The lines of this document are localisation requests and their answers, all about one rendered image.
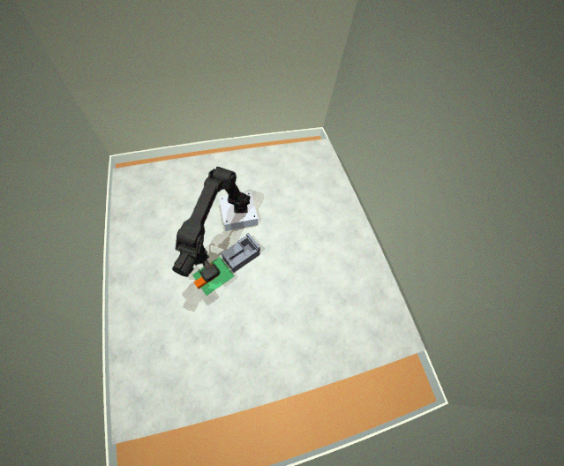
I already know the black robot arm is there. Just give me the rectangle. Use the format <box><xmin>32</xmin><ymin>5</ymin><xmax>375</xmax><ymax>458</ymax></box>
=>
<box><xmin>172</xmin><ymin>166</ymin><xmax>251</xmax><ymax>277</ymax></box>

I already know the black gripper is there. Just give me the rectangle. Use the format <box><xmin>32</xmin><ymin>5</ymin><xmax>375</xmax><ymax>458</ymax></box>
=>
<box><xmin>195</xmin><ymin>249</ymin><xmax>221</xmax><ymax>282</ymax></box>

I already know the orange l-shaped block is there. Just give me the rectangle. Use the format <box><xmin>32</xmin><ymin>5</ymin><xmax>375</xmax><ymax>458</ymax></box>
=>
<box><xmin>194</xmin><ymin>276</ymin><xmax>207</xmax><ymax>289</ymax></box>

